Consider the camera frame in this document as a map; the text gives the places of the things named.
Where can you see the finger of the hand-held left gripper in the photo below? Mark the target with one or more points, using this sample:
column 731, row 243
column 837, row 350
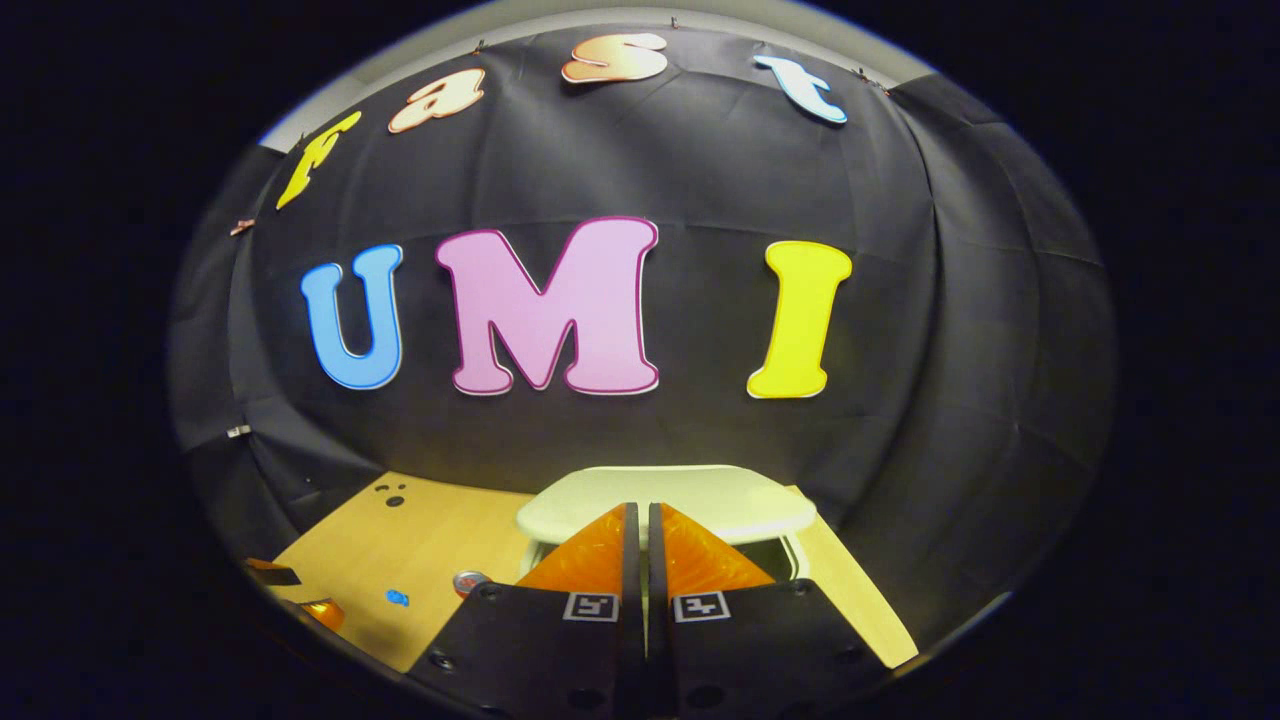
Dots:
column 275, row 573
column 325, row 613

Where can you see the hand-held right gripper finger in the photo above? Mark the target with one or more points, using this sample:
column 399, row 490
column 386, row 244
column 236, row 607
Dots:
column 655, row 570
column 632, row 570

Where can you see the blue paper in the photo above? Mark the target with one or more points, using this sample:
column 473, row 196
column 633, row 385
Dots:
column 397, row 597

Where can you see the pale green desktop garbage bin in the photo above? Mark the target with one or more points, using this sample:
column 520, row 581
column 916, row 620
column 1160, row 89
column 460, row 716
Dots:
column 700, row 495

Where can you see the red pop can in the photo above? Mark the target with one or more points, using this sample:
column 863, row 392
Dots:
column 468, row 580

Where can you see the wooden desktop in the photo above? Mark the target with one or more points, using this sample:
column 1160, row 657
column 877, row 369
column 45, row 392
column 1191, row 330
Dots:
column 400, row 530

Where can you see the small copper clip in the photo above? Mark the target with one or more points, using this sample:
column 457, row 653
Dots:
column 242, row 227

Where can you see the black backdrop cloth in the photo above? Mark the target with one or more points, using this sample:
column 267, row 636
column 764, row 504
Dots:
column 700, row 150

